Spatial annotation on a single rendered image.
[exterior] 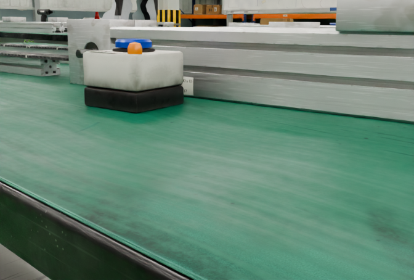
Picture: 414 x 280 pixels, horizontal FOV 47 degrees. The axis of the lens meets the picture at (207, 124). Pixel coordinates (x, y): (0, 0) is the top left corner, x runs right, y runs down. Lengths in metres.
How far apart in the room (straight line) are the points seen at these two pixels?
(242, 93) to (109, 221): 0.35
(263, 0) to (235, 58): 3.48
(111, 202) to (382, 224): 0.13
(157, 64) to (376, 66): 0.22
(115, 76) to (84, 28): 0.22
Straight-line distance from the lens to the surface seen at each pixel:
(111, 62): 0.51
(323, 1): 3.73
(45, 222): 0.26
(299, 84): 0.52
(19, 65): 0.91
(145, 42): 0.52
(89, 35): 0.71
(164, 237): 0.21
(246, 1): 4.14
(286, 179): 0.29
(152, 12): 1.00
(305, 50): 0.52
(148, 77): 0.50
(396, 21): 0.48
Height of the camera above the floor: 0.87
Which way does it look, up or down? 12 degrees down
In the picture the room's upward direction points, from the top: 1 degrees clockwise
